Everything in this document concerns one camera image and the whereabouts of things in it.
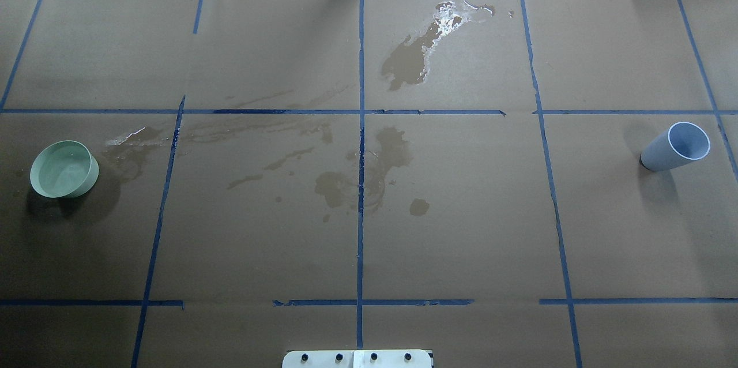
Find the green bowl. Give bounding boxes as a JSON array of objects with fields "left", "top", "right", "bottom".
[{"left": 29, "top": 140, "right": 99, "bottom": 199}]

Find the blue plastic cup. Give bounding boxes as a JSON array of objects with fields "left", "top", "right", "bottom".
[{"left": 639, "top": 122, "right": 711, "bottom": 172}]

